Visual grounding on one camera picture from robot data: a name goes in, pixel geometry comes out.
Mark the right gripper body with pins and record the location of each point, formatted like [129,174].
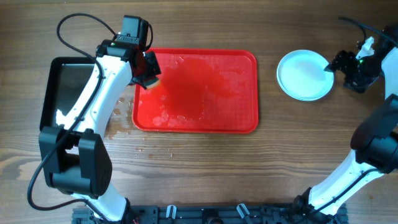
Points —
[359,73]

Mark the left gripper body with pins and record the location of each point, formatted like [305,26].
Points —
[150,66]

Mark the green and orange sponge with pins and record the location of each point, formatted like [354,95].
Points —
[152,83]

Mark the white plate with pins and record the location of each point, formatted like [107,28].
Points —
[307,90]
[303,65]

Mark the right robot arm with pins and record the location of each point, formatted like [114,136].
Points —
[374,143]

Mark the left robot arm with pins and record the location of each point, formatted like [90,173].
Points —
[81,94]

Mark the red plastic tray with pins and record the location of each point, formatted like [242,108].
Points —
[200,91]

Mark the black rectangular water tray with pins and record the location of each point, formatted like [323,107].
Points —
[67,78]

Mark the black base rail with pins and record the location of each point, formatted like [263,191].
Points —
[278,213]

